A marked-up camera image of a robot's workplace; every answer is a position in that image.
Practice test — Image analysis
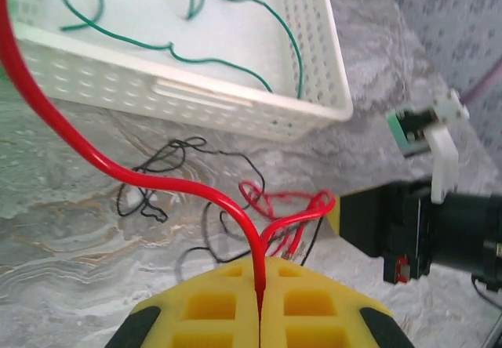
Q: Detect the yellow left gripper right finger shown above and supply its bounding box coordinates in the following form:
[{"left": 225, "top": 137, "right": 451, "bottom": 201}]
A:
[{"left": 260, "top": 256, "right": 413, "bottom": 348}]

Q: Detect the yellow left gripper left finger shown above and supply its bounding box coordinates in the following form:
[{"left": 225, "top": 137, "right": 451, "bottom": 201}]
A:
[{"left": 104, "top": 256, "right": 262, "bottom": 348}]

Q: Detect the black cable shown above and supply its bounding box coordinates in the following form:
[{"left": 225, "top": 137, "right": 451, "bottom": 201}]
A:
[
  {"left": 116, "top": 136, "right": 266, "bottom": 224},
  {"left": 300, "top": 216, "right": 327, "bottom": 267},
  {"left": 176, "top": 201, "right": 256, "bottom": 282}
]

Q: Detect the red cable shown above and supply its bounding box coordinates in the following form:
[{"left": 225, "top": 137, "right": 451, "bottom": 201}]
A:
[{"left": 0, "top": 0, "right": 337, "bottom": 320}]

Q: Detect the long green cable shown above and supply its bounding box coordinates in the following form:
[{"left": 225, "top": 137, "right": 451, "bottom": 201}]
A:
[{"left": 58, "top": 0, "right": 305, "bottom": 100}]

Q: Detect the white plastic basket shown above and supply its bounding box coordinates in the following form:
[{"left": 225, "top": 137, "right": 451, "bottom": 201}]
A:
[{"left": 7, "top": 0, "right": 354, "bottom": 143}]

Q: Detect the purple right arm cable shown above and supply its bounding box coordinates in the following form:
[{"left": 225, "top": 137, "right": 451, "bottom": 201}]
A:
[{"left": 458, "top": 56, "right": 502, "bottom": 108}]

